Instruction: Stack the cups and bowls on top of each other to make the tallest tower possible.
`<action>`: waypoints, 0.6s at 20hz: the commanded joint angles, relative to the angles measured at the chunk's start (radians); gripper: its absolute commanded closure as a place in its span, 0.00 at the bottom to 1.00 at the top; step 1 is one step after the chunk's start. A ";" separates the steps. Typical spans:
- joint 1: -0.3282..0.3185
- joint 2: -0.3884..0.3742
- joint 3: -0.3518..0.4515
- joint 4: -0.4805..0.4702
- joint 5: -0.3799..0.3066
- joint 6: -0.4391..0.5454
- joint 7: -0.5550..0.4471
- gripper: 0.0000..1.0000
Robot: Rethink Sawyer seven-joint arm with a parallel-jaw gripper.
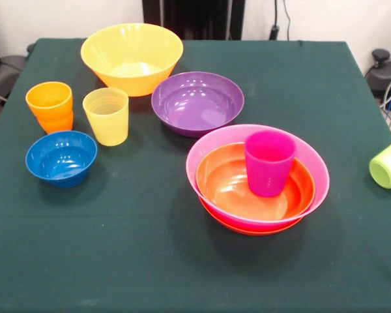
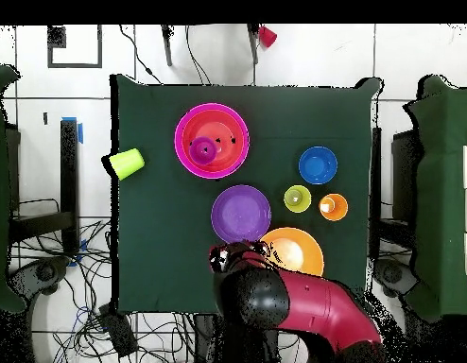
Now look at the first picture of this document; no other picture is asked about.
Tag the red plastic bowl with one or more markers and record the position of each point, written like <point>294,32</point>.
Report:
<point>247,231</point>
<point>221,182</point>

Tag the purple plastic bowl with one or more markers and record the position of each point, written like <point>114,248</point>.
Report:
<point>195,104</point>

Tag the purple plastic cup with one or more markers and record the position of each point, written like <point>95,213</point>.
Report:
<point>268,169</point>

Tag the yellow plastic cup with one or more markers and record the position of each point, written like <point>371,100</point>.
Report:
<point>107,127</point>

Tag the large pink plastic bowl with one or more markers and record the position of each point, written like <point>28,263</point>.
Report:
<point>319,169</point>

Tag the large orange plastic bowl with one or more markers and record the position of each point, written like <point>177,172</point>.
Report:
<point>133,42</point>

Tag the dark green table cloth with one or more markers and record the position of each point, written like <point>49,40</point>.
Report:
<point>117,244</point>

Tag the small blue plastic bowl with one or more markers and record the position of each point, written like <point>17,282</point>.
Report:
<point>60,159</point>

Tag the orange plastic cup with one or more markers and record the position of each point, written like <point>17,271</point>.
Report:
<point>57,125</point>
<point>49,98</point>

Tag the lime green plastic cup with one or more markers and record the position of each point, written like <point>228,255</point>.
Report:
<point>387,169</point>

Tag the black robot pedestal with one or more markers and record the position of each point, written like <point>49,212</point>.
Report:
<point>195,19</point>

